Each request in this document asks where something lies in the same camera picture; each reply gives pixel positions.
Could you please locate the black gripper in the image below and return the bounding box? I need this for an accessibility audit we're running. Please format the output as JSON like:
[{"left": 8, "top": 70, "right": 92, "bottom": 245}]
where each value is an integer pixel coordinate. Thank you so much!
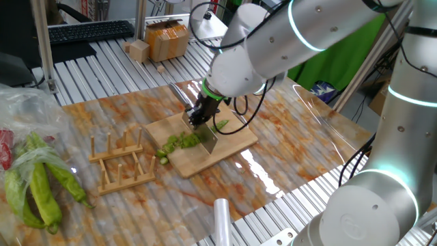
[{"left": 187, "top": 94, "right": 225, "bottom": 131}]

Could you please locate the steel cleaver knife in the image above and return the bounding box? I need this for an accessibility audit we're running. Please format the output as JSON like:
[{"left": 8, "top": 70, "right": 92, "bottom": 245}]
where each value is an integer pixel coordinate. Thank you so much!
[{"left": 168, "top": 82, "right": 220, "bottom": 155}]

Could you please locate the cut green chili pepper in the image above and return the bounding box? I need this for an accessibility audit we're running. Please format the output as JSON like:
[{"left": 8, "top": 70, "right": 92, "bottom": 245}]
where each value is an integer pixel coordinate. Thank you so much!
[{"left": 210, "top": 119, "right": 230, "bottom": 133}]

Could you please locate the cut chili end chunk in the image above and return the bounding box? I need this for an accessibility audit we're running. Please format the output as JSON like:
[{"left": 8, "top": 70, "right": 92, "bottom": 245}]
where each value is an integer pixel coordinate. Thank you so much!
[{"left": 180, "top": 133, "right": 202, "bottom": 150}]

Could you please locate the whole green chili pepper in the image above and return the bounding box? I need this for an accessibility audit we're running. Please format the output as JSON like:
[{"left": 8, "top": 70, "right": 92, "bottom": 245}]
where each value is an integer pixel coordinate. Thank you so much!
[
  {"left": 3, "top": 169, "right": 47, "bottom": 230},
  {"left": 25, "top": 133, "right": 64, "bottom": 236},
  {"left": 45, "top": 162, "right": 96, "bottom": 209}
]

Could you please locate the wooden cutting board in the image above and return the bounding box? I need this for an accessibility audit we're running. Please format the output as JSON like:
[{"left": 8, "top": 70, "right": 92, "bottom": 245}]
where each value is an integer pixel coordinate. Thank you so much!
[{"left": 145, "top": 102, "right": 259, "bottom": 179}]

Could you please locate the taped cardboard box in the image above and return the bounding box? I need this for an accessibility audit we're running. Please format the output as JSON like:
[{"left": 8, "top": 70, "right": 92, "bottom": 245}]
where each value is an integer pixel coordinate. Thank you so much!
[{"left": 143, "top": 18, "right": 191, "bottom": 64}]

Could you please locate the marble pattern plastic mat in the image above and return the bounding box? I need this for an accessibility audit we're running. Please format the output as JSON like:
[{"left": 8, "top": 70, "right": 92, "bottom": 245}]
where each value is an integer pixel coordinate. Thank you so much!
[{"left": 0, "top": 63, "right": 372, "bottom": 246}]

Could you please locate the white flat panel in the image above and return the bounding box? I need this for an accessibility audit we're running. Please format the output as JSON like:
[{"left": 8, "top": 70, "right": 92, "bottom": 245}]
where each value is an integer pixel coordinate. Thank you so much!
[{"left": 191, "top": 15, "right": 229, "bottom": 42}]

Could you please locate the large wooden cube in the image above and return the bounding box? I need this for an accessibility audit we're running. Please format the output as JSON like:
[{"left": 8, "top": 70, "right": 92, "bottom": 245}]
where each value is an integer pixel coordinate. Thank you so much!
[{"left": 128, "top": 39, "right": 151, "bottom": 64}]

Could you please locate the wooden peg rack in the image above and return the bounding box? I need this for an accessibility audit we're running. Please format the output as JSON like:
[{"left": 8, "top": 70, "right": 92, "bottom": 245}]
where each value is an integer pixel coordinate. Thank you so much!
[{"left": 88, "top": 128, "right": 157, "bottom": 196}]

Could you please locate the white plastic film roll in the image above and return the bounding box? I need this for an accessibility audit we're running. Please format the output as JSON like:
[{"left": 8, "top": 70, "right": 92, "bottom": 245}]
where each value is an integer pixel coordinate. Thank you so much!
[{"left": 213, "top": 197, "right": 233, "bottom": 246}]

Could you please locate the white plastic container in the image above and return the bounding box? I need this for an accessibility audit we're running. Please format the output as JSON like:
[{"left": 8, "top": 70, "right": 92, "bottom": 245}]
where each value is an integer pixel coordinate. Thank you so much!
[{"left": 189, "top": 0, "right": 211, "bottom": 25}]

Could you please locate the blue white patterned bag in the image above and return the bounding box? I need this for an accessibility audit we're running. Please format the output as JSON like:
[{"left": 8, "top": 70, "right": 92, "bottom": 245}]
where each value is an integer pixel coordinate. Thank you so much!
[{"left": 309, "top": 81, "right": 337, "bottom": 103}]

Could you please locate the green cloth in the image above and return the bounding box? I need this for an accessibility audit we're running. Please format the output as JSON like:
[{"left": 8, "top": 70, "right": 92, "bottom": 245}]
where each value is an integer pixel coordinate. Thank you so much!
[{"left": 287, "top": 13, "right": 386, "bottom": 92}]

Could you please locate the black computer keyboard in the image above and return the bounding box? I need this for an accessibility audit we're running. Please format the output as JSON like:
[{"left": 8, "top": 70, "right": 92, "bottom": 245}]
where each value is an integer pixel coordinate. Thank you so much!
[{"left": 47, "top": 19, "right": 136, "bottom": 45}]

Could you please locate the black flat pad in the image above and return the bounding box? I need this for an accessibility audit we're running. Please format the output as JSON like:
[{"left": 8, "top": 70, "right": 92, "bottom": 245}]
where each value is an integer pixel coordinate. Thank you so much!
[{"left": 49, "top": 40, "right": 98, "bottom": 65}]

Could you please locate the clear plastic bag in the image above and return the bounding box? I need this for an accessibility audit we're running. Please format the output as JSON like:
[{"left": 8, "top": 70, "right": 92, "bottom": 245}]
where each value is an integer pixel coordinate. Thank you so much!
[{"left": 0, "top": 83, "right": 95, "bottom": 245}]

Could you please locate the open cardboard box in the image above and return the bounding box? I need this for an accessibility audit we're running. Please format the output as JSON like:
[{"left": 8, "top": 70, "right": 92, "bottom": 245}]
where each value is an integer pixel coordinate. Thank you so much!
[{"left": 367, "top": 78, "right": 392, "bottom": 117}]

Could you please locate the black tripod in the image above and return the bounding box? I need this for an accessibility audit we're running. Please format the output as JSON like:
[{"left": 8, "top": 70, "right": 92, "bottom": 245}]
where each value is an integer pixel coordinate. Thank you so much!
[{"left": 373, "top": 47, "right": 399, "bottom": 90}]

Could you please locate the dark grey rounded object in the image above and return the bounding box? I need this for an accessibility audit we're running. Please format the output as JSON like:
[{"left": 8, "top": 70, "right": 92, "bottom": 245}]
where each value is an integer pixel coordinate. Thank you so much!
[{"left": 0, "top": 51, "right": 37, "bottom": 88}]

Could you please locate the black computer monitor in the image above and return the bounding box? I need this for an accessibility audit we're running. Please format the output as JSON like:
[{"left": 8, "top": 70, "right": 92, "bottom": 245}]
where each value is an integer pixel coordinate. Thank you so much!
[{"left": 0, "top": 0, "right": 45, "bottom": 69}]

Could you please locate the long black gripper cable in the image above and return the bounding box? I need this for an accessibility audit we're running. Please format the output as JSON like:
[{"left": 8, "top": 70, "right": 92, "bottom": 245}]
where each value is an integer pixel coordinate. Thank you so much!
[{"left": 212, "top": 77, "right": 277, "bottom": 136}]

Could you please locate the short black looped cable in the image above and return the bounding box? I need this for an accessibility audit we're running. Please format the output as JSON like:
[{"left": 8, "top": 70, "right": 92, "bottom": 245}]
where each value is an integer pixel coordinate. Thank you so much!
[{"left": 234, "top": 95, "right": 249, "bottom": 116}]

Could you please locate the black camera cable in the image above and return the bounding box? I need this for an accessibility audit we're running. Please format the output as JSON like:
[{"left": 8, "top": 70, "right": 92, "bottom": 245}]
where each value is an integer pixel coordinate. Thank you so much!
[{"left": 188, "top": 0, "right": 293, "bottom": 51}]

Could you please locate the aluminium frame post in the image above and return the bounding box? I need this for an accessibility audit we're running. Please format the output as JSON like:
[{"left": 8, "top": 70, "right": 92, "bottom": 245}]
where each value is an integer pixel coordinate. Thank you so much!
[
  {"left": 134, "top": 0, "right": 147, "bottom": 42},
  {"left": 333, "top": 18, "right": 410, "bottom": 113},
  {"left": 30, "top": 0, "right": 59, "bottom": 95}
]

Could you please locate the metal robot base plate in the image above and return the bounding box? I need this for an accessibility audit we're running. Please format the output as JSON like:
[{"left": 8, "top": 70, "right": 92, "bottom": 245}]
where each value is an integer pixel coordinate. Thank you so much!
[{"left": 259, "top": 228, "right": 298, "bottom": 246}]

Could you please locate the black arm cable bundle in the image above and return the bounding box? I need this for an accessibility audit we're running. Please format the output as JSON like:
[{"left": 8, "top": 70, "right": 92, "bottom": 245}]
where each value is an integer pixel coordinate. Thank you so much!
[{"left": 337, "top": 135, "right": 376, "bottom": 187}]

